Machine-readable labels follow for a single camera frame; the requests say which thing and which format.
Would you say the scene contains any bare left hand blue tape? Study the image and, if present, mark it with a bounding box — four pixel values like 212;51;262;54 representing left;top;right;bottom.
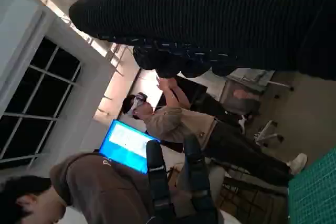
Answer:
145;134;220;224

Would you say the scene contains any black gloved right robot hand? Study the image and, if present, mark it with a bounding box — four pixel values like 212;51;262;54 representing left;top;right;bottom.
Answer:
68;0;336;82

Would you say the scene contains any laptop with blue screen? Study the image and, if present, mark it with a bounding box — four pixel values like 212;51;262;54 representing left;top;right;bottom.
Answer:
99;119;161;174

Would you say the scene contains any seated person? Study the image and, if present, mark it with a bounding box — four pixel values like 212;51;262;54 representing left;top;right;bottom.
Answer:
0;152;190;224

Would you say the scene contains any standing person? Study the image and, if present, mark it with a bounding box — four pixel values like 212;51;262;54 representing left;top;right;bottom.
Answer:
123;76;308;187

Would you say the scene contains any black display panel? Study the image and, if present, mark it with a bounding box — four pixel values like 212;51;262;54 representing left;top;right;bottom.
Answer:
176;76;208;109

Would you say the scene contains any white headset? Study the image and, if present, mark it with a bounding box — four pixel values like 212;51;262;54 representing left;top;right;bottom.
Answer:
128;92;149;116

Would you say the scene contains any grey white wheeled chair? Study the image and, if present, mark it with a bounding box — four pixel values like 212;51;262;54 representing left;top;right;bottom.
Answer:
256;120;286;146

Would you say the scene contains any dark paned window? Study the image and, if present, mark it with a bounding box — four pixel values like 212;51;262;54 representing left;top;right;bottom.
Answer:
0;37;81;169

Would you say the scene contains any green cutting mat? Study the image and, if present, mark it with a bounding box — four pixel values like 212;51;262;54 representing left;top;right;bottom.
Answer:
287;146;336;224

